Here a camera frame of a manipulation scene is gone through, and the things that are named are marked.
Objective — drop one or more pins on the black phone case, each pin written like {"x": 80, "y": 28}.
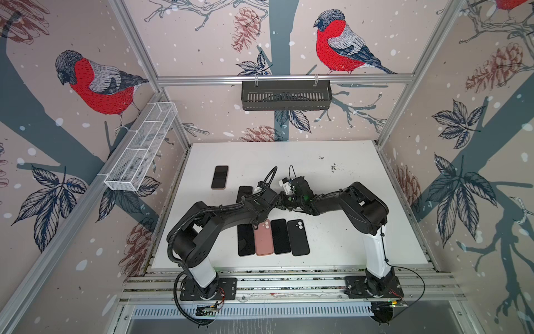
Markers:
{"x": 298, "y": 238}

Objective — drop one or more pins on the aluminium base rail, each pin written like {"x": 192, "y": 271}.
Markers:
{"x": 293, "y": 286}

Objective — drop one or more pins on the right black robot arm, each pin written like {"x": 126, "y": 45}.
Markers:
{"x": 365, "y": 211}

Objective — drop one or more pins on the black phone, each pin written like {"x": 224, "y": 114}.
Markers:
{"x": 220, "y": 177}
{"x": 244, "y": 191}
{"x": 281, "y": 242}
{"x": 246, "y": 242}

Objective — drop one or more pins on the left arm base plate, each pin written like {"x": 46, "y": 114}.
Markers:
{"x": 217, "y": 290}

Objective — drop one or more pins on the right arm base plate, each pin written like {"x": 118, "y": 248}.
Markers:
{"x": 362, "y": 287}

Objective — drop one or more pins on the pink phone case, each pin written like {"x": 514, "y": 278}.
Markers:
{"x": 263, "y": 239}

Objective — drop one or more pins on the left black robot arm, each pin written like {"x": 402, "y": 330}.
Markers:
{"x": 190, "y": 241}

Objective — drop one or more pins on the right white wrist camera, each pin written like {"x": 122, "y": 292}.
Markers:
{"x": 286, "y": 185}

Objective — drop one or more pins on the white mesh wall tray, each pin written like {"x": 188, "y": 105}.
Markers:
{"x": 136, "y": 159}

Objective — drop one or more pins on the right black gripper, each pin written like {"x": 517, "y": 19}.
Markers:
{"x": 283, "y": 199}

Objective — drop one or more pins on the black hanging wire basket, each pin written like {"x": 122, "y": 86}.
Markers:
{"x": 298, "y": 95}

